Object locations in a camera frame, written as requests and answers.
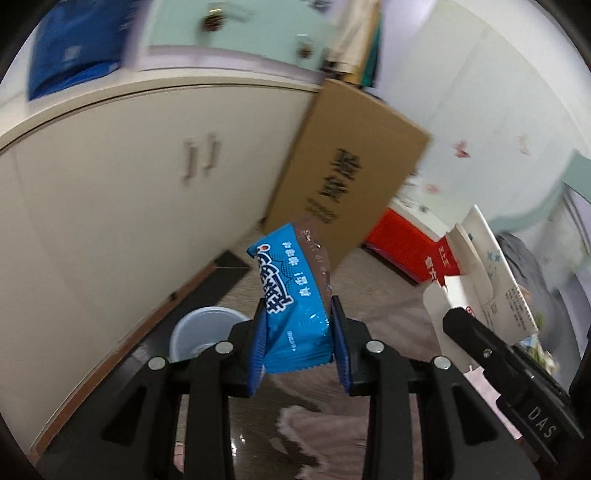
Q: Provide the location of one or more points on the blue snack packet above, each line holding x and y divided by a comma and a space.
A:
286, 295

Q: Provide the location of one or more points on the grey duvet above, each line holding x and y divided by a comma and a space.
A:
521, 258

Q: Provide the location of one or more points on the teal drawer unit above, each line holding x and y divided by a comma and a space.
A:
258, 23

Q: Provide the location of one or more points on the blue bag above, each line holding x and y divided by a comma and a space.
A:
74, 50

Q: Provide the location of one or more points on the red storage box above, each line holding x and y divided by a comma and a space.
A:
401, 240

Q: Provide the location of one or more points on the brown cardboard box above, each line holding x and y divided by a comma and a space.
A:
346, 161

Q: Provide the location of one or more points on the pink checked tablecloth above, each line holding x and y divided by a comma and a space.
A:
314, 443

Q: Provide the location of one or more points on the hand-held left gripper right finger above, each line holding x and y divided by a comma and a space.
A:
341, 355

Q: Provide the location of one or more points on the pine cone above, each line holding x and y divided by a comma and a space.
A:
304, 51
213, 22

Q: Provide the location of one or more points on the white paper box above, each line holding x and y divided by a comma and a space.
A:
489, 277

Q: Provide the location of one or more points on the blue plastic waste bin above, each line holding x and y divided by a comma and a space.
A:
203, 323

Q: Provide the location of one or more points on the cream hanging jacket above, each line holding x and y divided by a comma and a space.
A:
351, 37

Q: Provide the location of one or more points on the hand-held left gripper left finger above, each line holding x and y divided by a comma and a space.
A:
257, 350

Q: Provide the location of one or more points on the white floor cabinet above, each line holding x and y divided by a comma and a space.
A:
115, 207

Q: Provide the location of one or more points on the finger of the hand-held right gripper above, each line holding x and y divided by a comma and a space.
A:
480, 346

